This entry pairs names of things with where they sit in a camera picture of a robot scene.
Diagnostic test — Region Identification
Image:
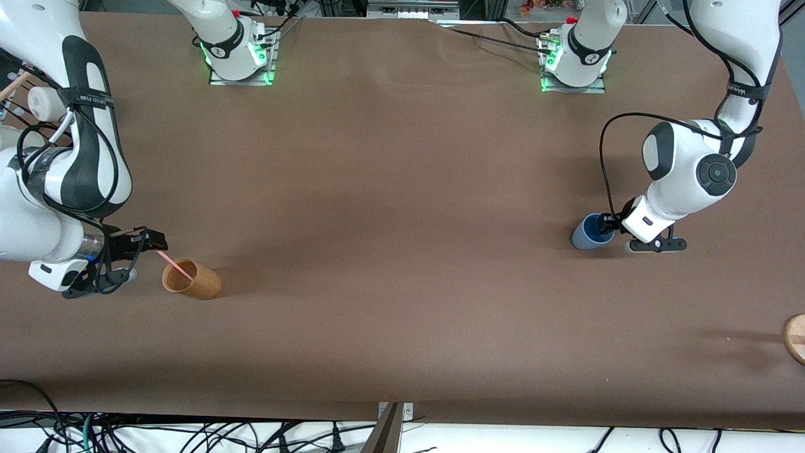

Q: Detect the pink drinking straw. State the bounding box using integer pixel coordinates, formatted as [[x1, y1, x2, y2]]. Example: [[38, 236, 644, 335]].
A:
[[157, 250, 194, 281]]

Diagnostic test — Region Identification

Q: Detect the silver metal frame rail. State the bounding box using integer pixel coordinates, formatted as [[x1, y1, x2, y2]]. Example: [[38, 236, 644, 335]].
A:
[[367, 0, 460, 20]]

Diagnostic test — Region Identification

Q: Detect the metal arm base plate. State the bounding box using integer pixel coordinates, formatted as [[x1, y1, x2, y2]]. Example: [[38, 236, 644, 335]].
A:
[[209, 28, 277, 86], [541, 74, 608, 94]]

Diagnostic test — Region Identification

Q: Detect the blue cup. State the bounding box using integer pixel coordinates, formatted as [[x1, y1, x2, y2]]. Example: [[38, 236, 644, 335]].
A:
[[571, 213, 616, 251]]

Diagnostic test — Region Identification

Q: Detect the orange flower decoration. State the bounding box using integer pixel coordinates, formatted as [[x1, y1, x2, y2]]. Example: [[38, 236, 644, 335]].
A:
[[519, 0, 582, 16]]

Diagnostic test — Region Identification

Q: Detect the brown paper table cover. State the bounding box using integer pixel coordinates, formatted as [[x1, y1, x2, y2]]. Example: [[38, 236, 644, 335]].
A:
[[0, 9, 805, 430]]

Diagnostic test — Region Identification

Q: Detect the mug rack with wooden rod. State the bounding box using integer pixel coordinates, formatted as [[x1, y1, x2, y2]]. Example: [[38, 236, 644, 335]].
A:
[[0, 72, 32, 126]]

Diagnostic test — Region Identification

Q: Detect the round wooden coaster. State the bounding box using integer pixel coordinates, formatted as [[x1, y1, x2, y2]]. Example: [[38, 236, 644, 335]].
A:
[[782, 314, 805, 366]]

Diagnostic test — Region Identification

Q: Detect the dark metal post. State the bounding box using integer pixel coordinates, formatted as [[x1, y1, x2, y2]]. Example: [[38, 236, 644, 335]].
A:
[[360, 403, 403, 453]]

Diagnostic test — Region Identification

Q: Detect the black arm base cable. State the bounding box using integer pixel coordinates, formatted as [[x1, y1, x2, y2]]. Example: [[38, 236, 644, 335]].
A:
[[440, 18, 555, 56], [248, 0, 304, 42]]

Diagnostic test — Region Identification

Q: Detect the brown wooden cup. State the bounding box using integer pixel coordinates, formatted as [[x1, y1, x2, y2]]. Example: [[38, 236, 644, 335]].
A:
[[162, 258, 223, 301]]

